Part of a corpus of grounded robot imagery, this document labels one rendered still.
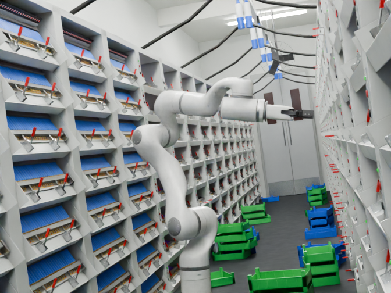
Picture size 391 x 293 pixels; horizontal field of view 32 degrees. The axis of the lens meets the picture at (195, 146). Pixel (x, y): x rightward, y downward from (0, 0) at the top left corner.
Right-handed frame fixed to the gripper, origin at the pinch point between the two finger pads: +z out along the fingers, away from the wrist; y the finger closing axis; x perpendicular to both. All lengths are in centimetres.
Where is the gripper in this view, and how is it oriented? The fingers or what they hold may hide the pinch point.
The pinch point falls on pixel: (308, 114)
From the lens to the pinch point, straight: 252.1
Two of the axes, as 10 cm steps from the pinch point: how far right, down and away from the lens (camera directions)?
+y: -1.5, 0.2, -9.9
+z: 9.9, 0.8, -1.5
